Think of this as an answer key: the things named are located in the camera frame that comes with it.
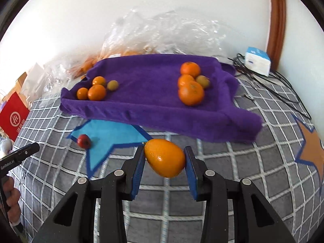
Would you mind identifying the clear crumpled plastic bag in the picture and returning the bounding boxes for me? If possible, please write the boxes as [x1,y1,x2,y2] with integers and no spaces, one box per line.
[73,9,162,79]
[152,10,227,59]
[42,61,76,94]

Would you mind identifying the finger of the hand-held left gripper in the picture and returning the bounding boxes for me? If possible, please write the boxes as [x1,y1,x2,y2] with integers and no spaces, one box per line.
[0,142,40,166]

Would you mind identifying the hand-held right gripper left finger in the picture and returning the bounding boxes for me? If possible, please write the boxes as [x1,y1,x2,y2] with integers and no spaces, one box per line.
[32,145,147,243]

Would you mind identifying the oval yellow-orange orange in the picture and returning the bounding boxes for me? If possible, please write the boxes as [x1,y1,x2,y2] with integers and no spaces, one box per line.
[144,139,186,178]

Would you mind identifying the large orange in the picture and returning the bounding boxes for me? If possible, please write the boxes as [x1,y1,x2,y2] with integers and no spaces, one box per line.
[180,61,201,78]
[178,81,205,106]
[178,74,196,88]

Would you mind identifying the brown wooden door frame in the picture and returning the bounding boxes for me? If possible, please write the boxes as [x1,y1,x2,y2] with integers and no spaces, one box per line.
[267,0,286,70]

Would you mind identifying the red paper bag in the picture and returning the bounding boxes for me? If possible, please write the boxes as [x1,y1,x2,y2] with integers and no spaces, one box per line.
[0,91,30,142]

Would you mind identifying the frosted zip bag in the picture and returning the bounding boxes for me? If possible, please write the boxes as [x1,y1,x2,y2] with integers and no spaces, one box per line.
[28,63,51,94]

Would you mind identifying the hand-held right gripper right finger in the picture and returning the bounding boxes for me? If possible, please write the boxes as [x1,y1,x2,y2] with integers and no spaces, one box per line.
[183,146,295,243]

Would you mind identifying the cardboard box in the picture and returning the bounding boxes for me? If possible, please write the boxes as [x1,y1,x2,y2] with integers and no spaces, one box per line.
[15,72,28,92]

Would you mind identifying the purple towel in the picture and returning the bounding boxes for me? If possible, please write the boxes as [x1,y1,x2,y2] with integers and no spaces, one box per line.
[60,54,264,143]

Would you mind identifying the small orange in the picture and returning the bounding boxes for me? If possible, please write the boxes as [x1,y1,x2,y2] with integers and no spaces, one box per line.
[87,84,107,101]
[92,76,107,87]
[76,87,89,101]

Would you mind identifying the grey checkered blanket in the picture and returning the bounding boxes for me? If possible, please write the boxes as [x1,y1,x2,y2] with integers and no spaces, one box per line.
[10,68,324,243]

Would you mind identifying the black cable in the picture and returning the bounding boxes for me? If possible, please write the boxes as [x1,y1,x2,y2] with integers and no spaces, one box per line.
[228,53,312,119]

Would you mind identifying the person's left hand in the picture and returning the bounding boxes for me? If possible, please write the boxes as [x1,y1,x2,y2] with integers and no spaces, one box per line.
[4,176,21,225]

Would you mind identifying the small red tomato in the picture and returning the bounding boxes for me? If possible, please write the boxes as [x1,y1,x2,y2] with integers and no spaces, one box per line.
[77,134,92,149]

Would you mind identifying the white and blue box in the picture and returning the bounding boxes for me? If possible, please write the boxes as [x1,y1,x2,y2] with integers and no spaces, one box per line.
[244,47,271,77]

